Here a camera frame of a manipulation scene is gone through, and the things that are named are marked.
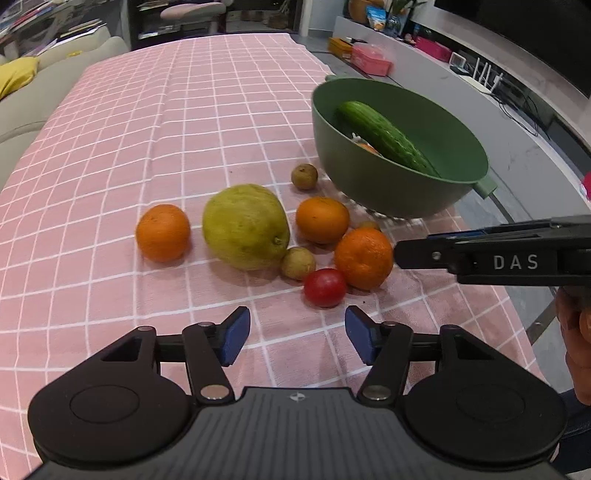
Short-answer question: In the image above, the dark glass cabinet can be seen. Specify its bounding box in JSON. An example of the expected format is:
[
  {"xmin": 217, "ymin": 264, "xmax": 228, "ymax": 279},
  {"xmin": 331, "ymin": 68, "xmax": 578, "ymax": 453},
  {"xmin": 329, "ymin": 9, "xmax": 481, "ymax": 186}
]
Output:
[{"xmin": 129, "ymin": 0, "xmax": 347, "ymax": 47}]

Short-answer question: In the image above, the golden round vase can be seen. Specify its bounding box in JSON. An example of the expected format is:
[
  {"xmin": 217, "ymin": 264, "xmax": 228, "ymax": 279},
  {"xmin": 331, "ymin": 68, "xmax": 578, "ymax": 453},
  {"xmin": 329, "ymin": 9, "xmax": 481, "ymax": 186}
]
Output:
[{"xmin": 348, "ymin": 0, "xmax": 384, "ymax": 24}]

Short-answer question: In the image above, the green plastic bowl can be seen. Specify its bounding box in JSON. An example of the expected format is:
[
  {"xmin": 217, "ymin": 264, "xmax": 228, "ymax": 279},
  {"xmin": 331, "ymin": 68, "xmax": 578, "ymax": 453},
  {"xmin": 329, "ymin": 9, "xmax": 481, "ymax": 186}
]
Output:
[{"xmin": 311, "ymin": 74, "xmax": 498, "ymax": 219}]

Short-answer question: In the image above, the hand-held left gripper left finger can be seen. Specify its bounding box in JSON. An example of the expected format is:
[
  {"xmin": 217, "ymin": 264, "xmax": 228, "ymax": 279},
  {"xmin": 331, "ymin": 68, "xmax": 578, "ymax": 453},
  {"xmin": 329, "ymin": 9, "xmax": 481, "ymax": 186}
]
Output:
[{"xmin": 92, "ymin": 306, "xmax": 251, "ymax": 404}]

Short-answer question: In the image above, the yellow box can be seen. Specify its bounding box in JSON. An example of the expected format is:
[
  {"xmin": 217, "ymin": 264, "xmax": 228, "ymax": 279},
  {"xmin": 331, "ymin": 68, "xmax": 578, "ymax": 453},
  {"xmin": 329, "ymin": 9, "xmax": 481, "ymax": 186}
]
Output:
[{"xmin": 328, "ymin": 37, "xmax": 365, "ymax": 58}]

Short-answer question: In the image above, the beige sofa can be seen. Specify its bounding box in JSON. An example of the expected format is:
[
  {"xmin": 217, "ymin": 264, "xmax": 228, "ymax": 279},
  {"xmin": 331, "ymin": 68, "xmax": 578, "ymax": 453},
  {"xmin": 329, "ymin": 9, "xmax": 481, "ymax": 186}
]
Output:
[{"xmin": 0, "ymin": 25, "xmax": 130, "ymax": 185}]

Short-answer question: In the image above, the green cucumber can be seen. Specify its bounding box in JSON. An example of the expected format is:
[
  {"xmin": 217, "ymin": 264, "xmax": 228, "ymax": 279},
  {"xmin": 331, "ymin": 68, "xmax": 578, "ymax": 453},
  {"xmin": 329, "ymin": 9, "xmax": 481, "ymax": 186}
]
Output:
[{"xmin": 335, "ymin": 100, "xmax": 441, "ymax": 178}]

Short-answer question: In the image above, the pink office chair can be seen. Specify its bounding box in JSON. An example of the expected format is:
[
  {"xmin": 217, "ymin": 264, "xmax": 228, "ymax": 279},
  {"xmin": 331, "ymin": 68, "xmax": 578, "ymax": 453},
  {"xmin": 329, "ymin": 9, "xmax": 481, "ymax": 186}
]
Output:
[{"xmin": 159, "ymin": 0, "xmax": 227, "ymax": 35}]

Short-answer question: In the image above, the small brown round fruit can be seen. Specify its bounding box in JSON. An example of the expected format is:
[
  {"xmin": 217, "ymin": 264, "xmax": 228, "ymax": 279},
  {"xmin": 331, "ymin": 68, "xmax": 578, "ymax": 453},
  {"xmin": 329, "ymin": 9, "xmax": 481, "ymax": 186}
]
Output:
[
  {"xmin": 291, "ymin": 163, "xmax": 319, "ymax": 190},
  {"xmin": 281, "ymin": 246, "xmax": 317, "ymax": 281}
]

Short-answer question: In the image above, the pink checked tablecloth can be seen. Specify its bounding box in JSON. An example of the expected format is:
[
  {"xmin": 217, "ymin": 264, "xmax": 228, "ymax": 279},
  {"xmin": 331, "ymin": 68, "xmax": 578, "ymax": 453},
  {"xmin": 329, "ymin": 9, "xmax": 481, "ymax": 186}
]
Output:
[{"xmin": 0, "ymin": 32, "xmax": 550, "ymax": 464}]

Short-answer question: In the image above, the red tomato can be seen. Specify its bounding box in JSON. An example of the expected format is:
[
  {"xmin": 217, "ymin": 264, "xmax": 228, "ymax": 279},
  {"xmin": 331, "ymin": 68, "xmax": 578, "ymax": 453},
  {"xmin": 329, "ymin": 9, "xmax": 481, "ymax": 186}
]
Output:
[{"xmin": 303, "ymin": 268, "xmax": 348, "ymax": 308}]

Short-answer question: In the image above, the white router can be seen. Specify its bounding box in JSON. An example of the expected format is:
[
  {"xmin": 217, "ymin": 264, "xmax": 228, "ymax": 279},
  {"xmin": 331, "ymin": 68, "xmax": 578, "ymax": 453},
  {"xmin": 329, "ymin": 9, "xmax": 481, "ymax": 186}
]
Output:
[{"xmin": 462, "ymin": 58, "xmax": 502, "ymax": 95}]

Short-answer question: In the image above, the magenta box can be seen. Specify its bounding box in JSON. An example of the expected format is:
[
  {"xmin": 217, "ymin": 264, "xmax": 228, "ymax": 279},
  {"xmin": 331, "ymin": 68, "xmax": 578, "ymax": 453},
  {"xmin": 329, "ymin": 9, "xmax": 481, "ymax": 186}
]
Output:
[{"xmin": 416, "ymin": 36, "xmax": 453, "ymax": 63}]

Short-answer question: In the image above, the grey marble ledge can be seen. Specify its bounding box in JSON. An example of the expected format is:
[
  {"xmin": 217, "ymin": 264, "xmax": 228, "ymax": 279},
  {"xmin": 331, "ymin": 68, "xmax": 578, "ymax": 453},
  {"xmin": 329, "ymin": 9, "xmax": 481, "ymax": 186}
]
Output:
[{"xmin": 332, "ymin": 16, "xmax": 591, "ymax": 259}]

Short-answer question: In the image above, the yellow-green pomelo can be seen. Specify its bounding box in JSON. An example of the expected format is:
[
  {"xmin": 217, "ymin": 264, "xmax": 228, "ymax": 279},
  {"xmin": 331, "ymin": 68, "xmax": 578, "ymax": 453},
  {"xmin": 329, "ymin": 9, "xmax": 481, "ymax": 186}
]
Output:
[{"xmin": 202, "ymin": 184, "xmax": 291, "ymax": 271}]

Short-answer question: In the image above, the orange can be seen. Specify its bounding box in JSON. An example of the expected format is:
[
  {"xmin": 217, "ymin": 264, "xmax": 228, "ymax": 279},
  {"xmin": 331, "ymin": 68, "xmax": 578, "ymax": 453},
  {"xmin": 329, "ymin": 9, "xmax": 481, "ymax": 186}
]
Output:
[
  {"xmin": 334, "ymin": 228, "xmax": 394, "ymax": 291},
  {"xmin": 295, "ymin": 196, "xmax": 351, "ymax": 245},
  {"xmin": 135, "ymin": 204, "xmax": 191, "ymax": 263}
]

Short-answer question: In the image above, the person's right hand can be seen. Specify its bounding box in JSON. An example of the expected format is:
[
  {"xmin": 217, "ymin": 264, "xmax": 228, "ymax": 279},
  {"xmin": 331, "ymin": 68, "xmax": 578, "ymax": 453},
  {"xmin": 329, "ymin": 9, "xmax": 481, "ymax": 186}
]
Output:
[{"xmin": 556, "ymin": 286, "xmax": 591, "ymax": 394}]

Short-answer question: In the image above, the glass vase with plant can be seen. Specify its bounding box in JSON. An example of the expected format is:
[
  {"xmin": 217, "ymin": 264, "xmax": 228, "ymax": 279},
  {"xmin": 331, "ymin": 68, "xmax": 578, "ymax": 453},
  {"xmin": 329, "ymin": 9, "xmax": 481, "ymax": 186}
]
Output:
[{"xmin": 385, "ymin": 0, "xmax": 416, "ymax": 38}]

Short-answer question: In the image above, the pink plastic box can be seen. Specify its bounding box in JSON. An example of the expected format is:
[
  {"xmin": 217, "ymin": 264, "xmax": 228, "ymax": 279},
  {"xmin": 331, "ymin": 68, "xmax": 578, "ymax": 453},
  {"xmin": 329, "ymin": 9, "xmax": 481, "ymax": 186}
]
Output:
[{"xmin": 351, "ymin": 45, "xmax": 393, "ymax": 77}]

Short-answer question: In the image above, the yellow cushion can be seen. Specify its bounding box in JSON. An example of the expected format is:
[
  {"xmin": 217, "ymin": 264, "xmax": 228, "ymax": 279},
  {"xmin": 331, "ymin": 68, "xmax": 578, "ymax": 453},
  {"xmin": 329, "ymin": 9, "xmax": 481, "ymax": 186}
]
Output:
[{"xmin": 0, "ymin": 56, "xmax": 40, "ymax": 100}]

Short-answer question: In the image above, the metal table leg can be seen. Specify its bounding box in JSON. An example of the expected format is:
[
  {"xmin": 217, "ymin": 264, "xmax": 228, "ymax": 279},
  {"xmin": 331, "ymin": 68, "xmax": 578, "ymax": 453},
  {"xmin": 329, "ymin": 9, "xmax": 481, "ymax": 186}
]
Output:
[{"xmin": 529, "ymin": 288, "xmax": 559, "ymax": 346}]

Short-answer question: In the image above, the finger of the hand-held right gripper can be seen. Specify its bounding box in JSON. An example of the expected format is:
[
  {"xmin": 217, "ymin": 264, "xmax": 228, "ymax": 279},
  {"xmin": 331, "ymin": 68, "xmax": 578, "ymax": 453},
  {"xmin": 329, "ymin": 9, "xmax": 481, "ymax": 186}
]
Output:
[
  {"xmin": 394, "ymin": 237, "xmax": 476, "ymax": 274},
  {"xmin": 427, "ymin": 220, "xmax": 557, "ymax": 239}
]

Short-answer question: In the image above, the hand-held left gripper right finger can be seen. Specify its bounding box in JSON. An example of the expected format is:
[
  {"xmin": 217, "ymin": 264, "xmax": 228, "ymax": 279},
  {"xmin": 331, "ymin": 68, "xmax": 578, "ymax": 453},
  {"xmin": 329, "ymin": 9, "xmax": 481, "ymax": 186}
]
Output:
[{"xmin": 345, "ymin": 305, "xmax": 502, "ymax": 404}]

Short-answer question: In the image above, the stack of magazines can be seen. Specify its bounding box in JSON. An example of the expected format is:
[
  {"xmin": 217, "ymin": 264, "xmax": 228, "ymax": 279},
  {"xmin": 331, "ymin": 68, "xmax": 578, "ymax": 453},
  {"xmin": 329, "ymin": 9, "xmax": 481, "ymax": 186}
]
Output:
[{"xmin": 0, "ymin": 0, "xmax": 107, "ymax": 56}]

